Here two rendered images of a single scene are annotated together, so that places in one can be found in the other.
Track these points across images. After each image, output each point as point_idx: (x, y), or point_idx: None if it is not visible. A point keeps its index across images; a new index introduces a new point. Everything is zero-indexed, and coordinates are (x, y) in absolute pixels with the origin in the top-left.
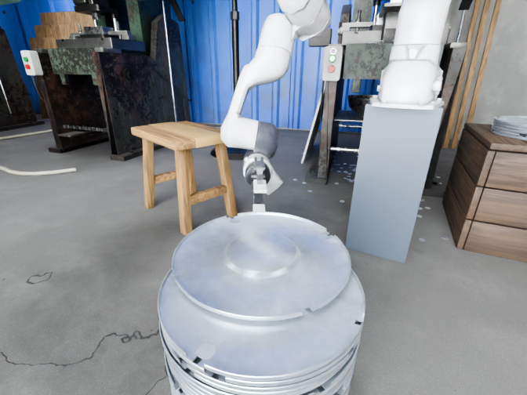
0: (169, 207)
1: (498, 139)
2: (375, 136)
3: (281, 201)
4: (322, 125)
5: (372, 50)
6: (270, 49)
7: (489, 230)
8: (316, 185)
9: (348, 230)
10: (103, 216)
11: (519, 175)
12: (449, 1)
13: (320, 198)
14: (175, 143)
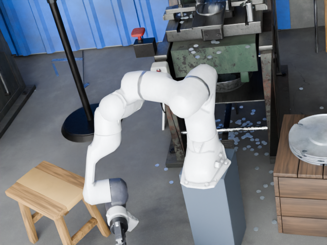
0: (50, 237)
1: (283, 161)
2: (191, 191)
3: (146, 204)
4: (168, 120)
5: (195, 54)
6: (104, 138)
7: (293, 220)
8: (177, 170)
9: (194, 242)
10: None
11: (297, 189)
12: (212, 114)
13: (180, 191)
14: (54, 218)
